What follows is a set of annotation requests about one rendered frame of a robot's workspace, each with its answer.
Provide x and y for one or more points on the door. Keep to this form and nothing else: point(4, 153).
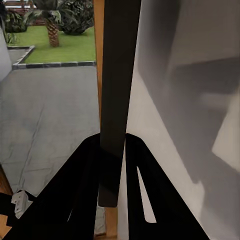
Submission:
point(51, 62)

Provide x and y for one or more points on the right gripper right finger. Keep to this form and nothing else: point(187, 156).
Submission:
point(174, 219)

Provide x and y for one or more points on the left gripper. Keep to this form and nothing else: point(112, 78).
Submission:
point(7, 208)

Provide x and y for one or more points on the poster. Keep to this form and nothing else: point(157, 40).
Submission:
point(120, 32)

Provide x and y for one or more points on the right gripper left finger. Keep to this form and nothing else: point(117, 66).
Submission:
point(66, 208)

